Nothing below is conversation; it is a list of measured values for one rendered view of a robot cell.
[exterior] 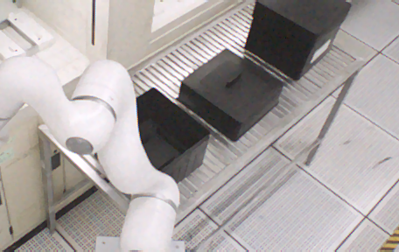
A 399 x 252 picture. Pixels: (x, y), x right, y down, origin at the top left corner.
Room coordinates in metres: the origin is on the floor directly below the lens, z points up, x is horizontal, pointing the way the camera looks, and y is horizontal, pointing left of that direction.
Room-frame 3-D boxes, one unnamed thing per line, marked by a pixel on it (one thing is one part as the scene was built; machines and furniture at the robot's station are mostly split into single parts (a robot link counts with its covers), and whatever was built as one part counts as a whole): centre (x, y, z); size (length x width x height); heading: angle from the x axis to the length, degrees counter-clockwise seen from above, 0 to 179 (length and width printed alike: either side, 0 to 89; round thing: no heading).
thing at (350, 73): (1.54, -0.32, 0.38); 1.30 x 0.60 x 0.76; 138
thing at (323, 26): (1.84, -0.63, 0.89); 0.29 x 0.29 x 0.25; 52
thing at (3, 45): (1.59, 0.48, 0.89); 0.22 x 0.21 x 0.04; 48
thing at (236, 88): (1.49, -0.36, 0.83); 0.29 x 0.29 x 0.13; 51
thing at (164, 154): (1.17, -0.07, 0.85); 0.28 x 0.28 x 0.17; 47
